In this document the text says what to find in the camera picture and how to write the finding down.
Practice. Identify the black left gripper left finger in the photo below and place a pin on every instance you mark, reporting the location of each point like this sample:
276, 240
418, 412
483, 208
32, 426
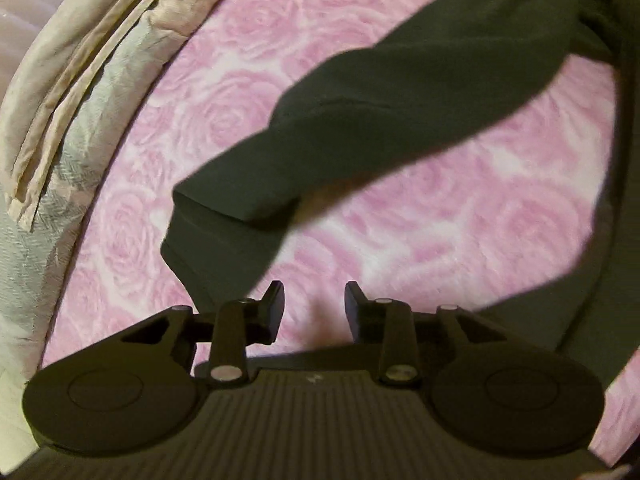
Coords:
175, 334

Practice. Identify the pink rose bed sheet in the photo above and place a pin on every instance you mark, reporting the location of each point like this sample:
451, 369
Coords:
503, 212

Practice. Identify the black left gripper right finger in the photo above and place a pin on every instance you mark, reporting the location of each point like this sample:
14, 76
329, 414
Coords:
414, 346

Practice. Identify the beige folded quilt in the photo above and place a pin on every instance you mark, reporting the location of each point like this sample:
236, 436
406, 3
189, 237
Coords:
67, 106

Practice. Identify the black long-sleeve garment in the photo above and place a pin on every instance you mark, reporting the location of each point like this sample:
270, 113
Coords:
454, 68

